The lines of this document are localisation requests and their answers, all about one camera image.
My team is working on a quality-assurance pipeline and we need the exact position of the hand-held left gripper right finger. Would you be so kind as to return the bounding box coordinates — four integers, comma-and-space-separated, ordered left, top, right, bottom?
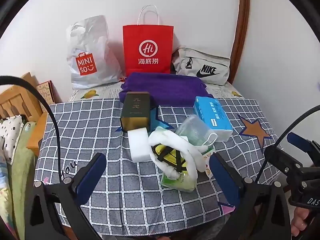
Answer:
209, 152, 292, 240

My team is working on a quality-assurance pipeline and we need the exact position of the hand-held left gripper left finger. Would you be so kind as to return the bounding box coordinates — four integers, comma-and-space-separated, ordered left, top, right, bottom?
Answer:
30, 152, 107, 240

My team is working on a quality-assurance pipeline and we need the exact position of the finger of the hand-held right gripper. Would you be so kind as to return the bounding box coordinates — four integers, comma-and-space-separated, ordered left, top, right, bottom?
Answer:
287, 132, 320, 164
264, 146, 303, 178

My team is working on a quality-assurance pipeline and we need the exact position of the white fruit print packet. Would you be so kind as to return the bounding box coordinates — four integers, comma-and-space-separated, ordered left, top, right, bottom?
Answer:
197, 146, 217, 178

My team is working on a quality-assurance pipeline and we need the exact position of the light green tissue packet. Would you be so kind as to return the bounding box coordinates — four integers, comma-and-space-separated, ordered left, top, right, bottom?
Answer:
161, 171, 198, 193

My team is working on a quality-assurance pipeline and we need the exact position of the white sponge block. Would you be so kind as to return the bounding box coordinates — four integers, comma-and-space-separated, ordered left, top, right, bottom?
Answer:
127, 127, 157, 160

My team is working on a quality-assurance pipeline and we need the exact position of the white cloth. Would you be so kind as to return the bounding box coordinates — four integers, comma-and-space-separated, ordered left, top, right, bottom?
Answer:
148, 127, 208, 180

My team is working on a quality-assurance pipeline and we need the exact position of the yellow mesh pouch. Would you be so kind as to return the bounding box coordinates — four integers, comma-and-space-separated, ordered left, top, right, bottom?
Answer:
151, 144, 188, 173

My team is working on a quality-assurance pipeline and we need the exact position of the person's right hand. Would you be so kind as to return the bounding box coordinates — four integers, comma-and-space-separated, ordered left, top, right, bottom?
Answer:
291, 206, 313, 237

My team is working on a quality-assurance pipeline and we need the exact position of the grey checked tablecloth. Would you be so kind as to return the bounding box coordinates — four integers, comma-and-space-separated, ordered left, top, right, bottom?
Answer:
34, 97, 284, 230

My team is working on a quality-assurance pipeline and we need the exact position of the blue tissue pack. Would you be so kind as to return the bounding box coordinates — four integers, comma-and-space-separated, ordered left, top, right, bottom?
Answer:
192, 96, 233, 143

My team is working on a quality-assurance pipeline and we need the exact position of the green blanket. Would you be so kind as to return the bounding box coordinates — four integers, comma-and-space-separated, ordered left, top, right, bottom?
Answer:
7, 121, 38, 230

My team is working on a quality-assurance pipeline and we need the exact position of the dark green tin box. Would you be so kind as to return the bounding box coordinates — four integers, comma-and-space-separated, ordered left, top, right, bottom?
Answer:
120, 92, 151, 132

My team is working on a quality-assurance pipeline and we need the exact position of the fruit print sheet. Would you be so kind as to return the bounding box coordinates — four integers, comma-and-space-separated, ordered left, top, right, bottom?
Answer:
67, 80, 250, 103

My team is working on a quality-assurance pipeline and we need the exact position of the pastel printed quilt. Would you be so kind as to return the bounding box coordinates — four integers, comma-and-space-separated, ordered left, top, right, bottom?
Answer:
0, 137, 13, 225

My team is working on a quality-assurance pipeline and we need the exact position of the polka dot pillow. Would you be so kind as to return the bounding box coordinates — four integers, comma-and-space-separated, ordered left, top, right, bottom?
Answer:
0, 115, 25, 164

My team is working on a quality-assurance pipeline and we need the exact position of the patterned gift box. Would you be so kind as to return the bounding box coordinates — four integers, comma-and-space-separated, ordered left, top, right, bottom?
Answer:
36, 80, 63, 113

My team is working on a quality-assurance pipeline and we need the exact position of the purple towel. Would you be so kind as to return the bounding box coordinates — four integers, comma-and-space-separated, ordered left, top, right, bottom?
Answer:
119, 72, 214, 109

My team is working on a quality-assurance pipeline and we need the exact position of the grey waist bag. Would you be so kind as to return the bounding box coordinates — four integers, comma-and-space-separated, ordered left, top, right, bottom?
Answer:
171, 47, 231, 85

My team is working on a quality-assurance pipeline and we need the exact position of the curved wooden headboard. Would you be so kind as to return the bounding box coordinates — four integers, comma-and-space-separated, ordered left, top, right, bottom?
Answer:
229, 0, 251, 85

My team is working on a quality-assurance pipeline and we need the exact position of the white plastic shopping bag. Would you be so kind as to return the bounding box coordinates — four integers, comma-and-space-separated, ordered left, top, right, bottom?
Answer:
66, 15, 125, 90

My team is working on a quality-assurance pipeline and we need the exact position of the red paper bag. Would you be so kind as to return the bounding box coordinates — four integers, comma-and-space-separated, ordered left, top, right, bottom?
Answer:
122, 5, 175, 77

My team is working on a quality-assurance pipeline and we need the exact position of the black cable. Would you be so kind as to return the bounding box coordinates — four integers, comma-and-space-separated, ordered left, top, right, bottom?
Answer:
255, 105, 320, 184
0, 75, 63, 180

